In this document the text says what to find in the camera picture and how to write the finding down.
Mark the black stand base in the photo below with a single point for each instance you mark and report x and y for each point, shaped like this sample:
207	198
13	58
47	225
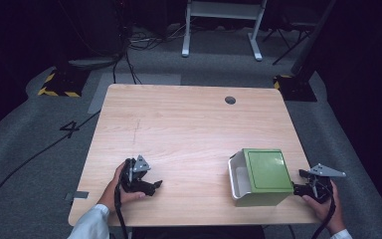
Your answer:
295	87

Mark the black and yellow striped base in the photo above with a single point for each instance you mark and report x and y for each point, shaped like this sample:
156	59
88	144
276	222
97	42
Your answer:
63	84

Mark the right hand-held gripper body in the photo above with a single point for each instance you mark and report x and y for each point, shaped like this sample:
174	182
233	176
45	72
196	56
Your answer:
321	184

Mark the grey tape piece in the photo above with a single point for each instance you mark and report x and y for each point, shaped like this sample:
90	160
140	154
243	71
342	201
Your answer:
80	194

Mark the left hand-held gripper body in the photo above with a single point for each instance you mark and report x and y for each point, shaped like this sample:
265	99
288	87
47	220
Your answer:
133	176

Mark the black tripod stand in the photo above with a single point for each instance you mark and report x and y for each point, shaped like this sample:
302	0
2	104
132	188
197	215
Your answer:
290	40

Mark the person's right hand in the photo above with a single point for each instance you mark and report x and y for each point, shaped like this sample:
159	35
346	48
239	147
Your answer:
328	212

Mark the white metal stand frame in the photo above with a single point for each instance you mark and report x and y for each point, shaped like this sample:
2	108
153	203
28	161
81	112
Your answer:
224	26

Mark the wooden table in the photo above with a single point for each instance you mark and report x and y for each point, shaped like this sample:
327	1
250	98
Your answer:
185	132

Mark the green and white bin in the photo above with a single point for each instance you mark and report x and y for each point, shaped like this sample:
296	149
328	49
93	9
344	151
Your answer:
262	176

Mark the person's left hand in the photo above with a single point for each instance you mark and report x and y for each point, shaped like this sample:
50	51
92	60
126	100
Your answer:
112	195

